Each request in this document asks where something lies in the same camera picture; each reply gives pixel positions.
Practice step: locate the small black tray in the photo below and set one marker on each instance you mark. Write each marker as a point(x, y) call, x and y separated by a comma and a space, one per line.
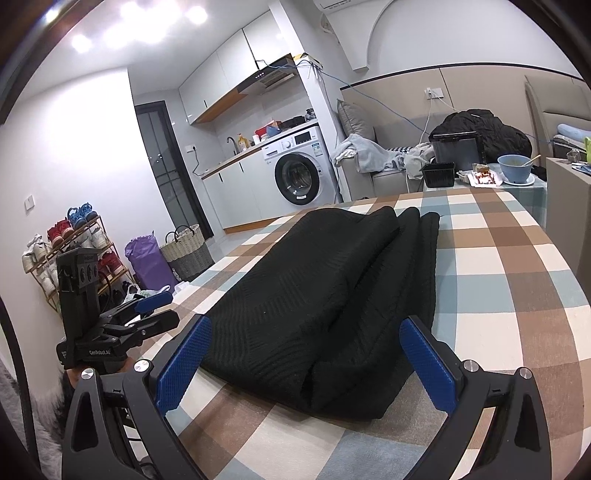
point(438, 174)

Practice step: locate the purple bag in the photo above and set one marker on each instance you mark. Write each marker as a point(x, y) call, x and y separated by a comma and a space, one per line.
point(147, 265)

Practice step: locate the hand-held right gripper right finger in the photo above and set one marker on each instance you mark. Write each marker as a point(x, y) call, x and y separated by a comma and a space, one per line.
point(427, 360)

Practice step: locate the light switch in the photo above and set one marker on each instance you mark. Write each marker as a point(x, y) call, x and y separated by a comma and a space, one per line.
point(30, 202)

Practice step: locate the grey fluffy fabric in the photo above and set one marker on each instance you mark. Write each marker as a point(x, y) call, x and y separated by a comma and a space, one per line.
point(41, 415)

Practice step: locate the white shoes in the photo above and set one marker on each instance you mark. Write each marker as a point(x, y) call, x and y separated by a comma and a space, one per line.
point(36, 254)

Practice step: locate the white wall cabinets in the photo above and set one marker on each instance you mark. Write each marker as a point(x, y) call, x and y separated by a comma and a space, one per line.
point(221, 78)

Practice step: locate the white washing machine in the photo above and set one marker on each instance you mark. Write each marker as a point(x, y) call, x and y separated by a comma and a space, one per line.
point(295, 177)

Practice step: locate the wall socket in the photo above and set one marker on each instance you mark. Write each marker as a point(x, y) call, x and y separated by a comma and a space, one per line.
point(434, 93)

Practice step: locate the yellow bottle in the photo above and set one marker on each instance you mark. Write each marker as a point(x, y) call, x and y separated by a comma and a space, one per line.
point(242, 142)

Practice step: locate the black glass door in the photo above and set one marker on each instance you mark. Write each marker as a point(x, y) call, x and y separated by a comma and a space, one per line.
point(161, 161)

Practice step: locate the range hood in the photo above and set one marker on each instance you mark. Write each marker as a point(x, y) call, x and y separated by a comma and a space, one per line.
point(270, 76)

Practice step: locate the white plastic bag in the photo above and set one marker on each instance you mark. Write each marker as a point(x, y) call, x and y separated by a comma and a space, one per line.
point(157, 291)

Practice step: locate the beige cabinet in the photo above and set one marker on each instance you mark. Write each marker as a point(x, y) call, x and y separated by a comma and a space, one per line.
point(570, 207)

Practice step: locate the plate with food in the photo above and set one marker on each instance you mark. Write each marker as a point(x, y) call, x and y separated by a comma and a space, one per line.
point(480, 176)

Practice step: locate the woven laundry basket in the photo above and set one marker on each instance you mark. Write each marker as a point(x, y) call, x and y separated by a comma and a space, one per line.
point(184, 254)

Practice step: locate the black jacket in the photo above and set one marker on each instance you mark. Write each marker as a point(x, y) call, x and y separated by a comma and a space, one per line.
point(494, 131)

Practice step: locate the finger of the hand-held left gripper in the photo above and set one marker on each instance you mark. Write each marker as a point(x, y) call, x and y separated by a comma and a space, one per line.
point(154, 302)
point(157, 323)

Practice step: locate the black knit sweater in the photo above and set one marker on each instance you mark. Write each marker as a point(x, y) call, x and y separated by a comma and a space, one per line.
point(300, 300)

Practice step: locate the blue bowl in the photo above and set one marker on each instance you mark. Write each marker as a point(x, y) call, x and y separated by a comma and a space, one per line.
point(515, 170)

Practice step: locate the red shoes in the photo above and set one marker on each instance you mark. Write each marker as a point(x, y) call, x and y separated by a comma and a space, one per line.
point(59, 232)

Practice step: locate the kitchen faucet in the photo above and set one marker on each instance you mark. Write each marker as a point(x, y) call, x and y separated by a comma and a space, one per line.
point(232, 143)

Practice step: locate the grey pillow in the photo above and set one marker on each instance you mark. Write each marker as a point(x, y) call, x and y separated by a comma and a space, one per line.
point(355, 120)

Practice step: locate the white base cabinets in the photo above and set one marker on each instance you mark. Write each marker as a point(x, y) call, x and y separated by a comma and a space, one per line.
point(240, 194)

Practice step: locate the air conditioner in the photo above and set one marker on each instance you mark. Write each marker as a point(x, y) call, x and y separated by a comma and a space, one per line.
point(346, 3)

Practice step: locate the large black box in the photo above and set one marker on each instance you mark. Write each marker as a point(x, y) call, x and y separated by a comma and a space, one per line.
point(455, 150)

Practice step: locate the light grey cloth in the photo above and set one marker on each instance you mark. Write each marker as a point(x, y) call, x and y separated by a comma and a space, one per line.
point(369, 154)

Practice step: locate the checked blanket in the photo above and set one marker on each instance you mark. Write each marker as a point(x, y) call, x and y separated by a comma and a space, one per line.
point(498, 277)

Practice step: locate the person's left hand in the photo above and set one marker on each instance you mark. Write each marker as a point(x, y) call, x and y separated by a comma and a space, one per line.
point(73, 374)

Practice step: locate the blue shoes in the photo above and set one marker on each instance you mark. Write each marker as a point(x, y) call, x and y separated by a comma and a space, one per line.
point(82, 216)

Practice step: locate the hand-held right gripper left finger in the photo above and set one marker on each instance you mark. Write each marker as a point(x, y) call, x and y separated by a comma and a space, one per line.
point(184, 360)

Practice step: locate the metal shoe rack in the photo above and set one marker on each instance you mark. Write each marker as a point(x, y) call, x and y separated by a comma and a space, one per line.
point(51, 286)

